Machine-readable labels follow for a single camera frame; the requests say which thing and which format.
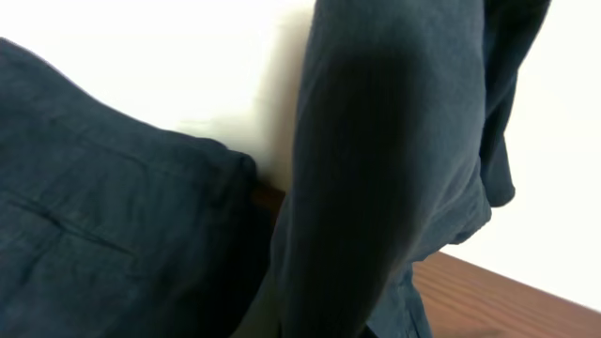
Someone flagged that folded dark navy shorts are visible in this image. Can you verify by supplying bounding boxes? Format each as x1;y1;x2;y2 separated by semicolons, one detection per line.
1;40;270;338

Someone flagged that dark blue denim shorts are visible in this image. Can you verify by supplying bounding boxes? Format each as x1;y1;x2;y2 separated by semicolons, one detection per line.
271;0;549;338

